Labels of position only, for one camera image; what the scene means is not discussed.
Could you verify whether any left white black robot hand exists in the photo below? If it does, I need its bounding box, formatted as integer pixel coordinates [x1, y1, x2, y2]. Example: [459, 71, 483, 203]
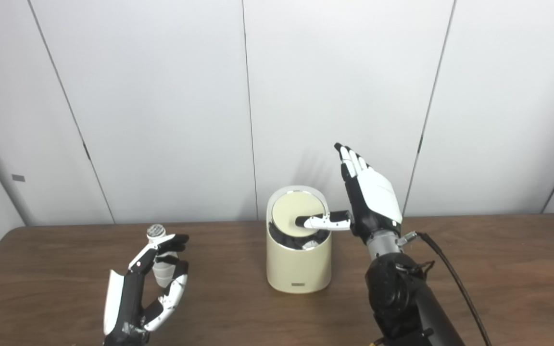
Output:
[103, 234, 190, 346]

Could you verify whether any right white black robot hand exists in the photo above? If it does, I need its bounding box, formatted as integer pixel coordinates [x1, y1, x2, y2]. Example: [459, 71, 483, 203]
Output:
[295, 142, 403, 246]

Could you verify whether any small white plastic bottle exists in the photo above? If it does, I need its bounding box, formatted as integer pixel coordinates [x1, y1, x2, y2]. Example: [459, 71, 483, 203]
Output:
[146, 224, 181, 289]

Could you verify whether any cream round bin lid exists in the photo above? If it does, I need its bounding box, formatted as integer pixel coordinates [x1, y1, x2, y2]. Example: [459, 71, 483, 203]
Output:
[272, 191, 327, 237]

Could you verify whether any cream-colored bin body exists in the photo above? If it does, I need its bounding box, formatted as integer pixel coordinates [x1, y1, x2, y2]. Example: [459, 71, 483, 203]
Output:
[266, 186, 332, 294]

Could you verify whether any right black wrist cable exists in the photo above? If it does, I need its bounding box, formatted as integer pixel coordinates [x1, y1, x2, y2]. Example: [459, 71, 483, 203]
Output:
[397, 232, 493, 346]

